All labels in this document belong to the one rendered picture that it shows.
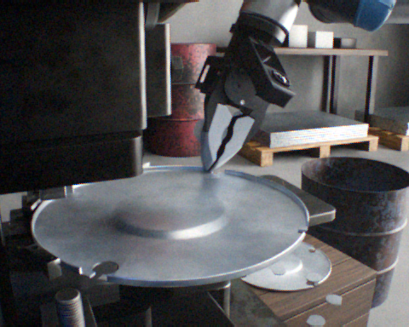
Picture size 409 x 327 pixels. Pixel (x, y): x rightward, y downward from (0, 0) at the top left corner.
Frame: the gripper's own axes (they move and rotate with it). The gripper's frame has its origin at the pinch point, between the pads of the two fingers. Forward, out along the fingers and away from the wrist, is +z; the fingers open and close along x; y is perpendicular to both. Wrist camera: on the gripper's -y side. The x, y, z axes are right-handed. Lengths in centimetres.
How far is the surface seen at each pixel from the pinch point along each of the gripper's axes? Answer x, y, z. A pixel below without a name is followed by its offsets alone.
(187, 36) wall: -117, 315, -70
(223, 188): 1.0, -6.0, 1.8
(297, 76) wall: -244, 310, -86
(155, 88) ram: 17.1, -14.5, -5.8
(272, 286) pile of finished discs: -47, 27, 27
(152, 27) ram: 19.7, -15.4, -10.3
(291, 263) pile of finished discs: -56, 33, 22
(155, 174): 6.0, 2.8, 4.2
